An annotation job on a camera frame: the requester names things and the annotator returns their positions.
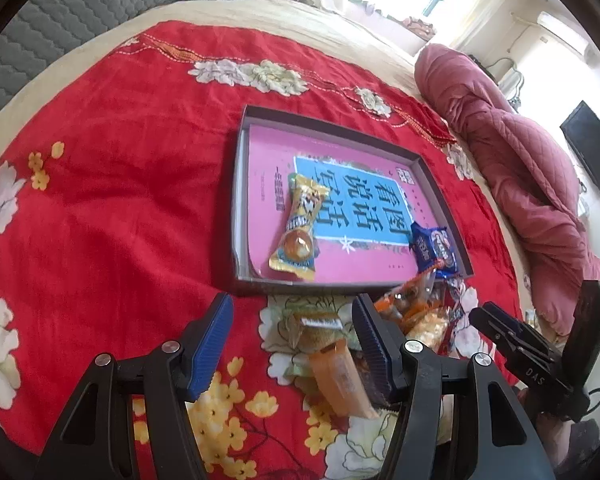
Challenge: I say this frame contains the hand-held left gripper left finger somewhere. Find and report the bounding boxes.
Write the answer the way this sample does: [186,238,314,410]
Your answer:
[32,292,235,480]

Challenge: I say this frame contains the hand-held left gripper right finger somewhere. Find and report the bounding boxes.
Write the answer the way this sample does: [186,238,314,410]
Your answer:
[352,293,556,480]

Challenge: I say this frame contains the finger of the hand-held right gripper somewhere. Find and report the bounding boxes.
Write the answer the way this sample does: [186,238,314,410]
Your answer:
[481,302,567,361]
[468,307,551,386]

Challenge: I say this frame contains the plain orange snack packet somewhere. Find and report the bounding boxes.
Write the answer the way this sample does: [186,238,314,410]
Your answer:
[309,339,382,421]

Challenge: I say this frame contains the orange and clear snack packet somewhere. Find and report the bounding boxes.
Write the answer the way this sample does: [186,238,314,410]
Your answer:
[374,269,438,333]

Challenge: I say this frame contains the clear rice cracker packet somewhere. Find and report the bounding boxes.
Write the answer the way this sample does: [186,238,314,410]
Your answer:
[404,305,453,353]

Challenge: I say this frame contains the clear packet with small cake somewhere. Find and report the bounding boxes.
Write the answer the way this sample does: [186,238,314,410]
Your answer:
[284,305,353,358]

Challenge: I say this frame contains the blue cookie packet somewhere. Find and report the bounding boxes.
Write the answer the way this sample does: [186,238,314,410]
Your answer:
[409,221,459,279]

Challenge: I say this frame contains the yellow cake packet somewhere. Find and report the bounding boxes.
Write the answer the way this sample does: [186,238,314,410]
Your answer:
[268,172,331,283]

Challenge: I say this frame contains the grey cardboard box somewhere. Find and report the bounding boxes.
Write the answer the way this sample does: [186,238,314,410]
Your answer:
[230,105,476,297]

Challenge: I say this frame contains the person's right hand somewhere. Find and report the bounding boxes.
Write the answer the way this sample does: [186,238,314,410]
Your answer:
[520,390,576,468]

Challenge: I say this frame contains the red floral blanket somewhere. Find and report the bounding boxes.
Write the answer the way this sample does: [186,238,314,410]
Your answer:
[0,20,536,480]

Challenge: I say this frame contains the pink quilt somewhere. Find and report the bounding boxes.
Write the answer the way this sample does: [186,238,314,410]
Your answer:
[413,43,600,337]

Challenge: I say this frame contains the black television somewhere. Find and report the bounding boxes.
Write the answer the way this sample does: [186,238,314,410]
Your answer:
[559,100,600,193]

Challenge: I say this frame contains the metal rack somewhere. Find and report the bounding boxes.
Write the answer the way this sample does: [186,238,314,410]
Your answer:
[487,55,527,113]

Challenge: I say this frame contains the white air conditioner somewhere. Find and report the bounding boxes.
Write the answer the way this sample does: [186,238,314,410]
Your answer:
[534,10,600,60]

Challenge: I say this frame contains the grey quilted headboard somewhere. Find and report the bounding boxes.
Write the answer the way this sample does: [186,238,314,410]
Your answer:
[0,0,223,133]

